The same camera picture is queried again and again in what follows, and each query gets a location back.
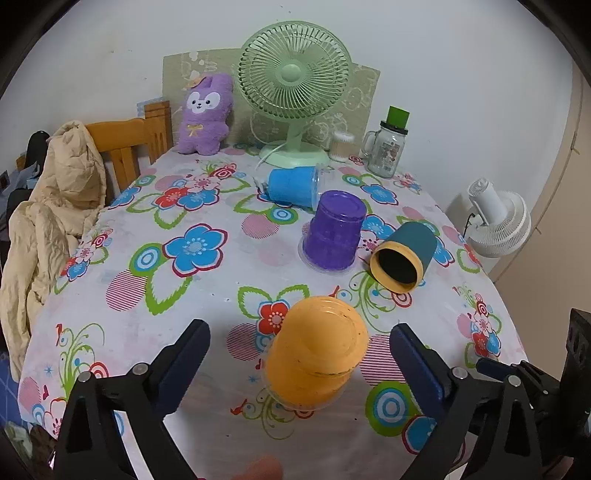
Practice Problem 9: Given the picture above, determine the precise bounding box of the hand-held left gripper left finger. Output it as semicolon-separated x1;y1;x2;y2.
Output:
54;318;212;480

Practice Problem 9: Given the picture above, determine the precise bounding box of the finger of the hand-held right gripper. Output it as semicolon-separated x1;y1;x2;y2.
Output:
475;357;567;435

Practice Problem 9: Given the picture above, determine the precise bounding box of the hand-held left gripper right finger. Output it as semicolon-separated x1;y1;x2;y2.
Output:
389;322;544;480

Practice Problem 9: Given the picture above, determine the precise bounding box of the orange plastic cup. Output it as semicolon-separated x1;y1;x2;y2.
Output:
262;296;369;409

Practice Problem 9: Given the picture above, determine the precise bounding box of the teal cup with yellow rim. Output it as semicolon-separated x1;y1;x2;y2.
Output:
370;221;437;293

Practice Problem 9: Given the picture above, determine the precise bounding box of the purple plastic cup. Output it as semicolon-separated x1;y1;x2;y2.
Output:
300;190;367;274

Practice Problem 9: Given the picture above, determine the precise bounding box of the blue plastic cup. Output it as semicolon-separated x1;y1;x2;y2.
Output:
267;163;327;213

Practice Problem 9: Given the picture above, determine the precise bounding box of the person's left hand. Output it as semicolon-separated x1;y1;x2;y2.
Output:
231;456;284;480

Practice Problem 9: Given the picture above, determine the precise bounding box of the floral tablecloth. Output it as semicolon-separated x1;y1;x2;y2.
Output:
17;144;530;480

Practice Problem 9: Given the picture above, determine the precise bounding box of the white floor fan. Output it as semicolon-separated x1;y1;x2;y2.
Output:
464;177;532;258

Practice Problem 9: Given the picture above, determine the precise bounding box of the beige padded jacket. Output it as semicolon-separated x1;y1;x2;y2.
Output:
0;120;108;382

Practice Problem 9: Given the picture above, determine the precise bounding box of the glass mug jar green lid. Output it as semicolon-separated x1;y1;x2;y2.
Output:
361;106;410;179

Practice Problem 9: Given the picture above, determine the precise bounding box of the wooden chair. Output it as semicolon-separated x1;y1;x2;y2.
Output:
85;102;174;198

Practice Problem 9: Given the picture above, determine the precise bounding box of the cotton swab container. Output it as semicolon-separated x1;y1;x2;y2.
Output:
328;130;356;162

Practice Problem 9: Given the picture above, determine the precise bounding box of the purple plush toy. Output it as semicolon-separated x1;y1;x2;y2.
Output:
177;73;234;156

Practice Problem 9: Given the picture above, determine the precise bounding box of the green desk fan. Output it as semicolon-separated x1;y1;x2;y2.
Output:
237;21;355;169

